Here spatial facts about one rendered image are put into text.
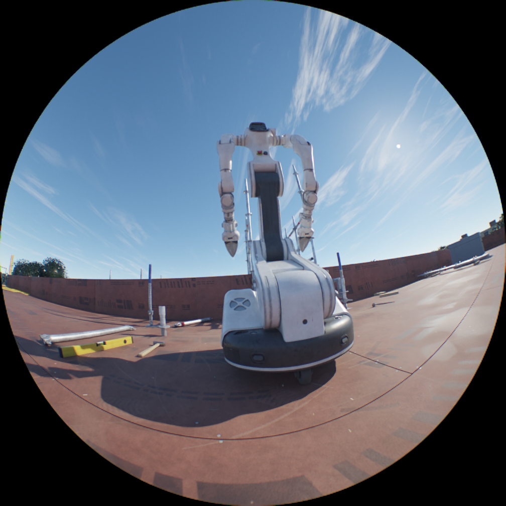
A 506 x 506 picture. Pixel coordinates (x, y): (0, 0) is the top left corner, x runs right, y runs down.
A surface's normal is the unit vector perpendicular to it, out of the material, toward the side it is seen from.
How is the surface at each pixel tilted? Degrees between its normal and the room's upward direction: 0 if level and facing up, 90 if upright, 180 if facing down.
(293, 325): 90
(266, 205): 110
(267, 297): 82
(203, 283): 90
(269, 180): 106
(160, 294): 90
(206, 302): 90
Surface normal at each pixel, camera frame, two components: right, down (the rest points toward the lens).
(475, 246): -0.99, 0.07
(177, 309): 0.07, -0.26
